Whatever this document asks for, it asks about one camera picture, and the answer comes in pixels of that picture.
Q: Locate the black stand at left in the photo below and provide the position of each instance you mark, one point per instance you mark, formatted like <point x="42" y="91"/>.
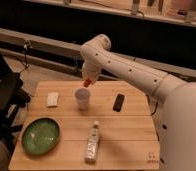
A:
<point x="12" y="97"/>

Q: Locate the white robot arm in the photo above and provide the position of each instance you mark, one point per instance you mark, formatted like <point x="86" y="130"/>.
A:
<point x="178" y="98"/>

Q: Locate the white rectangular sponge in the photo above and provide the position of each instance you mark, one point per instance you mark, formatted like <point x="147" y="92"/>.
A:
<point x="52" y="99"/>

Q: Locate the wooden folding table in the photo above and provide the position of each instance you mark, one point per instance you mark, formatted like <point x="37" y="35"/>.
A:
<point x="116" y="132"/>

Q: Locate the clear plastic bottle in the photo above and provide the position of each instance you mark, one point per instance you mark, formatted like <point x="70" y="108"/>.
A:
<point x="92" y="143"/>

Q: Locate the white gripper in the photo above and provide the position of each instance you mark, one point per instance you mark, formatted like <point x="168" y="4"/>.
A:
<point x="90" y="74"/>

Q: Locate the red orange pepper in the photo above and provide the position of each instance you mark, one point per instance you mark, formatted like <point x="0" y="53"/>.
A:
<point x="87" y="82"/>

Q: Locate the black rectangular remote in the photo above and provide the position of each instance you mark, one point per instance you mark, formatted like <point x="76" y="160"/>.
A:
<point x="118" y="102"/>

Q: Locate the green round plate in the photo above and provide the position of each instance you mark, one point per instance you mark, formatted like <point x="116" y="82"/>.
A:
<point x="40" y="136"/>

